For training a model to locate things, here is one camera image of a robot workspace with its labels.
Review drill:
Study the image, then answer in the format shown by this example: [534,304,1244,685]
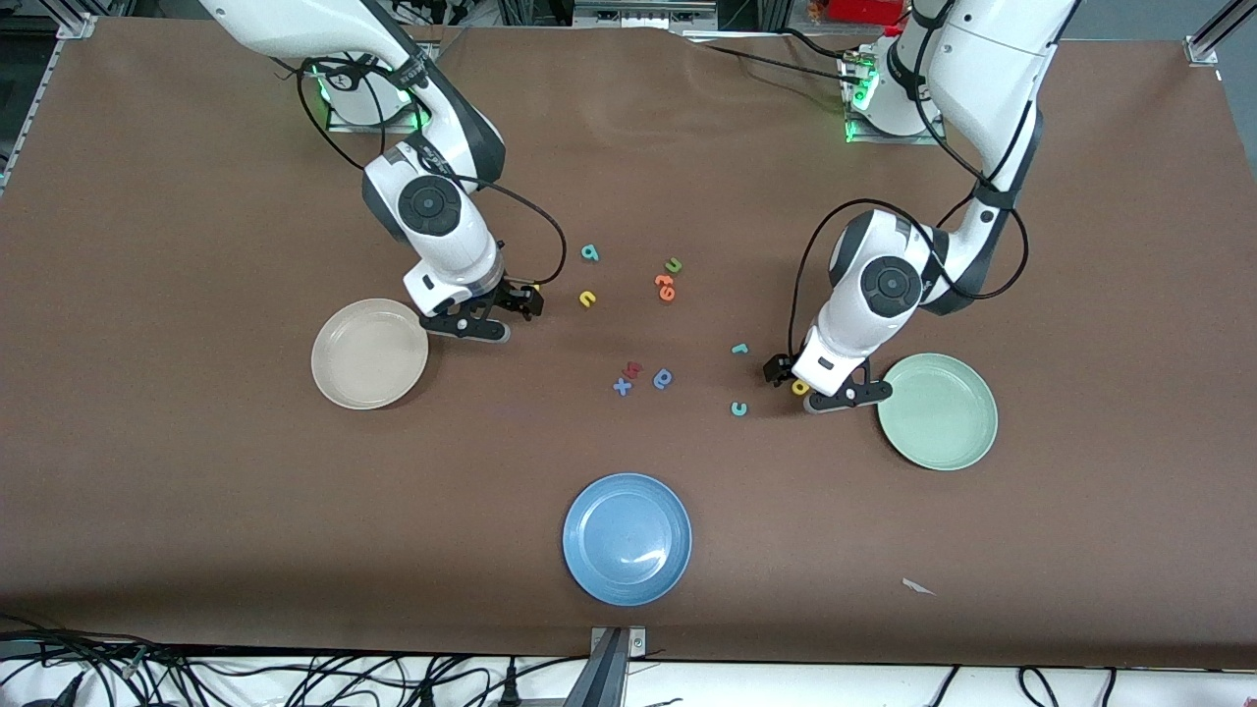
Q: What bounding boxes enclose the red box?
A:
[828,0,909,27]

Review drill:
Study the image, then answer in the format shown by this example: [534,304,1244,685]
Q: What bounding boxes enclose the blue plate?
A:
[562,472,693,608]

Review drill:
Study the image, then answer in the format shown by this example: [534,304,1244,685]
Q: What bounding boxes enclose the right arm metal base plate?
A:
[327,39,438,135]

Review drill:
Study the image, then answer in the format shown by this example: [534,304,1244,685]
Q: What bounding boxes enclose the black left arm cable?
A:
[789,0,1031,359]

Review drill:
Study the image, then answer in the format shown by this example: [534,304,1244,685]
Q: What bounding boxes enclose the black cable tangle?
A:
[0,614,590,707]

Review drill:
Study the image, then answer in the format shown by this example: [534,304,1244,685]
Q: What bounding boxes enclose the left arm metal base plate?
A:
[843,47,950,147]

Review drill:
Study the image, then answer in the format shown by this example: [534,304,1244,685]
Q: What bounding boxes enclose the brown table cover mat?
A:
[0,18,1257,671]

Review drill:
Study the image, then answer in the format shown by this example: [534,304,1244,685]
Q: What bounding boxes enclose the aluminium table edge bracket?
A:
[589,625,649,707]

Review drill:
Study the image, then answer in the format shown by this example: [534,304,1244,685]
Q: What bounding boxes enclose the beige brown plate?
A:
[310,298,430,410]

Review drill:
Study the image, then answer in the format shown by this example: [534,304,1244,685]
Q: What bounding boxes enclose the aluminium frame profile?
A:
[1183,0,1257,68]
[0,14,99,192]

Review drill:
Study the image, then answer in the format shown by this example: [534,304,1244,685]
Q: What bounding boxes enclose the pale green plate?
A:
[876,353,1000,472]

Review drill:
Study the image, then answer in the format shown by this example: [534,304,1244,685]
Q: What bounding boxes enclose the black base cable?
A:
[781,27,865,60]
[703,43,853,80]

